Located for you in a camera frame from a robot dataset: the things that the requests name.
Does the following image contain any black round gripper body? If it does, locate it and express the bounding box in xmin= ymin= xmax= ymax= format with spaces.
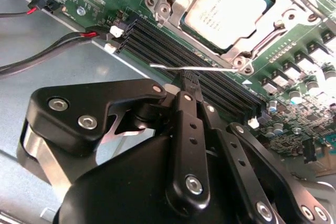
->
xmin=52 ymin=134 xmax=253 ymax=224

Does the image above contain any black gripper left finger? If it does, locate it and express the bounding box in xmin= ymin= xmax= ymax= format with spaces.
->
xmin=26 ymin=70 xmax=211 ymax=212

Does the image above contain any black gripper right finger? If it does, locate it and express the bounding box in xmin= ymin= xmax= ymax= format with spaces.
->
xmin=193 ymin=74 xmax=333 ymax=224

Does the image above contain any thin wire locking lever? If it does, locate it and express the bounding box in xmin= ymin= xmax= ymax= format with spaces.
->
xmin=149 ymin=62 xmax=241 ymax=74

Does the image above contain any silver CPU with green edge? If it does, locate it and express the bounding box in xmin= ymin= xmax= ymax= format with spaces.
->
xmin=182 ymin=0 xmax=279 ymax=51

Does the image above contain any metal socket cover frame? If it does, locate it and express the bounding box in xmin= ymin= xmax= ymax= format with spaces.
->
xmin=154 ymin=0 xmax=320 ymax=63

